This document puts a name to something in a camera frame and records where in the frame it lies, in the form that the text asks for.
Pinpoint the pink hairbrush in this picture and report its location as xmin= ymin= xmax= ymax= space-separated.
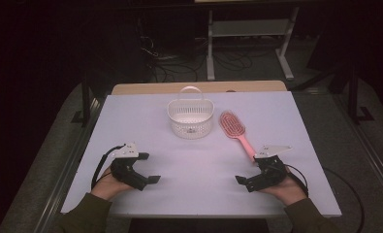
xmin=219 ymin=110 xmax=257 ymax=163

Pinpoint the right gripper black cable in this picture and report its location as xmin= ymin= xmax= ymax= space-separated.
xmin=284 ymin=164 xmax=309 ymax=198

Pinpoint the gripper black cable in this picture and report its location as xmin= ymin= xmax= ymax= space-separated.
xmin=284 ymin=164 xmax=309 ymax=198
xmin=91 ymin=145 xmax=125 ymax=190

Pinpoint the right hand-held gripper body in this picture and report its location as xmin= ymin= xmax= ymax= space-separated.
xmin=243 ymin=145 xmax=293 ymax=193

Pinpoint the wooden table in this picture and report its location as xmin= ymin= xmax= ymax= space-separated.
xmin=111 ymin=80 xmax=289 ymax=96

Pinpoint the person's left hand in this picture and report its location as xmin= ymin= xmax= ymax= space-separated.
xmin=90 ymin=165 xmax=135 ymax=202

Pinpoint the bundle of floor cables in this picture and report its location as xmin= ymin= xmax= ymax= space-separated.
xmin=137 ymin=35 xmax=255 ymax=83

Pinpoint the black metal stand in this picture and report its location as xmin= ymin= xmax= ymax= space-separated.
xmin=71 ymin=74 xmax=94 ymax=127
xmin=347 ymin=64 xmax=376 ymax=125

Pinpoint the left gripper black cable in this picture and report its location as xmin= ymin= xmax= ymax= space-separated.
xmin=91 ymin=145 xmax=125 ymax=190

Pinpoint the white metal desk frame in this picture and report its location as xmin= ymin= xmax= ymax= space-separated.
xmin=207 ymin=6 xmax=301 ymax=82

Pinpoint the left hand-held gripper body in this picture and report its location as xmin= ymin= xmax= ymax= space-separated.
xmin=111 ymin=142 xmax=148 ymax=192

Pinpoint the white plastic basket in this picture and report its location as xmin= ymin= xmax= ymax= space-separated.
xmin=167 ymin=85 xmax=215 ymax=140

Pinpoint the person's right hand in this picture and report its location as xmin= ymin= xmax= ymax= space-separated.
xmin=260 ymin=176 xmax=309 ymax=207

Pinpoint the metal floor rail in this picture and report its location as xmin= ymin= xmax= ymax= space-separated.
xmin=335 ymin=96 xmax=383 ymax=208
xmin=33 ymin=96 xmax=107 ymax=233

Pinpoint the black cable on floor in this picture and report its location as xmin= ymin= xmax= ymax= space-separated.
xmin=323 ymin=167 xmax=366 ymax=233

